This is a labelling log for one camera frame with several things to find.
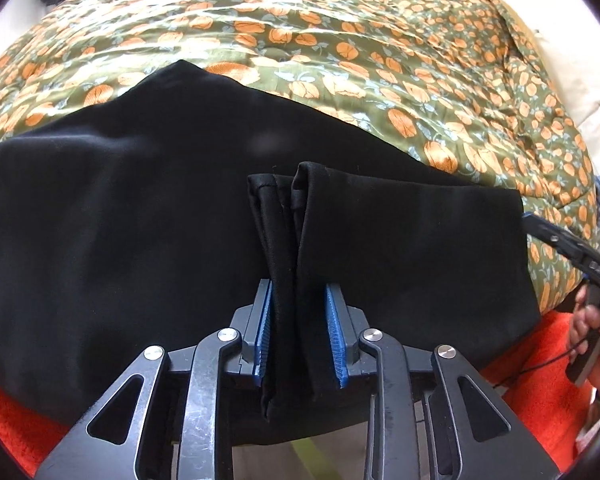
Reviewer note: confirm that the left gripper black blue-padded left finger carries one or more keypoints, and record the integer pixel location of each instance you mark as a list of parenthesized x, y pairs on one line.
[(165, 416)]

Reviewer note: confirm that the black pants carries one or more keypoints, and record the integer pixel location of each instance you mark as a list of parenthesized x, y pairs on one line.
[(151, 218)]

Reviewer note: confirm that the green strip on floor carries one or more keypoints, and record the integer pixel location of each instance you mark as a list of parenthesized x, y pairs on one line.
[(316, 464)]

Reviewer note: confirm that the orange fluffy garment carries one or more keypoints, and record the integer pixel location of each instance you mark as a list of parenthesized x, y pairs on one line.
[(550, 406)]

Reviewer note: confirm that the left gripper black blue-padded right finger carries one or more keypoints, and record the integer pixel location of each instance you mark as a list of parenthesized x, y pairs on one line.
[(431, 412)]

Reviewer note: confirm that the person's right hand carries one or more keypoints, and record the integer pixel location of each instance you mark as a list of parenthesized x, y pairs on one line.
[(583, 340)]

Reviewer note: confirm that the green orange floral bedspread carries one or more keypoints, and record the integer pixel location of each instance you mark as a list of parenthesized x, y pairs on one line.
[(460, 85)]

